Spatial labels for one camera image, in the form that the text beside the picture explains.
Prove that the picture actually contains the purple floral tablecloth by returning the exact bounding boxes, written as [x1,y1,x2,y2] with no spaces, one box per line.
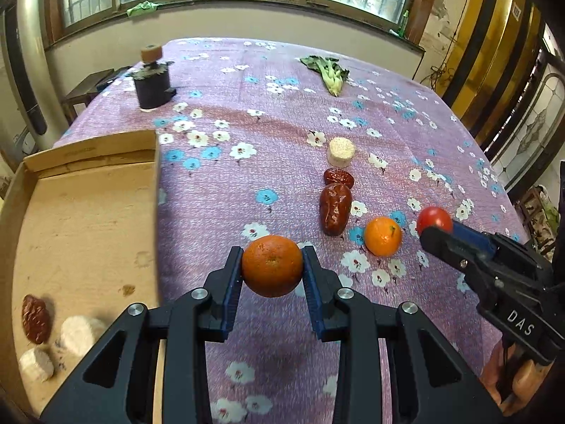
[61,39,524,371]

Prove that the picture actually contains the dark wooden side table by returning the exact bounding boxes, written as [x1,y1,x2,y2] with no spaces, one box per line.
[61,66,129,124]

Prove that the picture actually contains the beige cylinder cake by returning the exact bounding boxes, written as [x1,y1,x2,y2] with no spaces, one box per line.
[327,137,356,169]
[60,316,107,357]
[19,347,55,382]

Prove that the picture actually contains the person's right hand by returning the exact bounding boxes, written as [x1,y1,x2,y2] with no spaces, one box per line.
[480,341,553,416]

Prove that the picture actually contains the small round red date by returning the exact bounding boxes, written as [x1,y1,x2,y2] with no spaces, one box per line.
[323,166,354,189]

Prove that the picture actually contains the green bok choy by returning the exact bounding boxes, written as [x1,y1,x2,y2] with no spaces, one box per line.
[300,55,350,97]

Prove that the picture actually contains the red cherry tomato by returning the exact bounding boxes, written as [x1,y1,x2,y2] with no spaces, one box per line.
[417,206,453,235]

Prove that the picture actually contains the large textured orange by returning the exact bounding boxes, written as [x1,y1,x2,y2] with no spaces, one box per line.
[241,235,303,298]

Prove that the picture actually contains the black grinder jar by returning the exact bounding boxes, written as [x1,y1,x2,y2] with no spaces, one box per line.
[131,44,176,110]

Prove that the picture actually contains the large red date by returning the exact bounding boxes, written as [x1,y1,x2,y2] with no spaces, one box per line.
[319,183,352,236]

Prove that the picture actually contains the shallow cardboard box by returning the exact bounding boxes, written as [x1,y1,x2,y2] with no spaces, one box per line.
[1,130,160,414]

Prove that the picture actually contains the tall standing air conditioner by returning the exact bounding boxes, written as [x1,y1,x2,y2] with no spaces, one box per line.
[1,0,69,150]

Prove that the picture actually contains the green bottle on sill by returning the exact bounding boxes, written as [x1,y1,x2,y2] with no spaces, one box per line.
[398,10,409,37]

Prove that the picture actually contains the green cloth on sill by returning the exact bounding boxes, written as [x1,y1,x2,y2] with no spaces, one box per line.
[126,1,160,18]

